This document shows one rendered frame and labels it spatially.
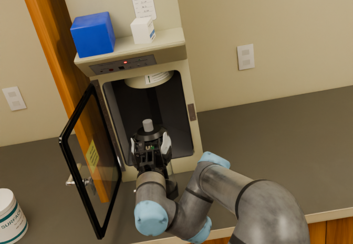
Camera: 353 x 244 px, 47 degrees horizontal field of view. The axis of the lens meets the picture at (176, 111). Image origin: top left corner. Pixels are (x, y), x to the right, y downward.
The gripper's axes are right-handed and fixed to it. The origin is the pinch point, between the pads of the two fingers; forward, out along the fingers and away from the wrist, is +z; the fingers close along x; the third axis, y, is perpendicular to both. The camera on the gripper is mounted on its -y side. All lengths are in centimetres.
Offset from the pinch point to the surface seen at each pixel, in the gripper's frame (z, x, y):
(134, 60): 10.3, 0.5, 22.6
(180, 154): 20.0, -6.6, -22.0
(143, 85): 20.1, 0.7, 9.1
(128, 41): 13.7, 1.3, 27.4
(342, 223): -8, -56, -40
